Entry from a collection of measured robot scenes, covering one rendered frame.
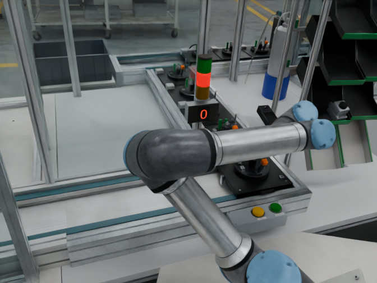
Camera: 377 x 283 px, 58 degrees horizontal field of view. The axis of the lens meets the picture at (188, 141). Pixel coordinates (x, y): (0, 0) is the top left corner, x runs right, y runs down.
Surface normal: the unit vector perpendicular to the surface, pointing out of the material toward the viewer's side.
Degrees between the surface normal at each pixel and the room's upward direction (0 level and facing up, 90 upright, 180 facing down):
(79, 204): 0
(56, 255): 90
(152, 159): 70
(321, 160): 45
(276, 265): 40
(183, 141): 31
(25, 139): 0
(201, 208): 62
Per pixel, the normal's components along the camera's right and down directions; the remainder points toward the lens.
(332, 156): 0.14, -0.21
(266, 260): -0.61, -0.66
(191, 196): 0.36, 0.07
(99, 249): 0.33, 0.53
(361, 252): 0.04, -0.84
